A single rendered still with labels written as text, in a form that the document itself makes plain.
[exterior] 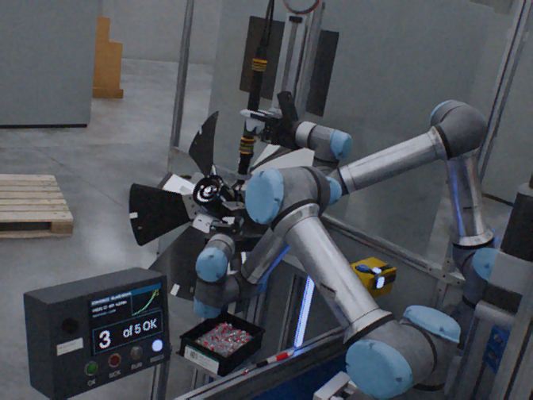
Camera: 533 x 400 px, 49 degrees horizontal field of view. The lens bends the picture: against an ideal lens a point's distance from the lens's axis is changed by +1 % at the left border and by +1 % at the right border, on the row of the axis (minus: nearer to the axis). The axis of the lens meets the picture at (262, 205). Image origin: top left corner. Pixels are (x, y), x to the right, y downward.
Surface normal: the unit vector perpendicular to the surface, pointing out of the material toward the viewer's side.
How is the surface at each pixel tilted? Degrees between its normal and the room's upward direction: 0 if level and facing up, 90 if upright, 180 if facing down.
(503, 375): 90
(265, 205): 86
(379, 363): 94
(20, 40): 90
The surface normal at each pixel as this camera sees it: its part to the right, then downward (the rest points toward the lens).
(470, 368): -0.58, 0.18
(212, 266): -0.14, 0.30
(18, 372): 0.15, -0.93
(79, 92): 0.66, 0.34
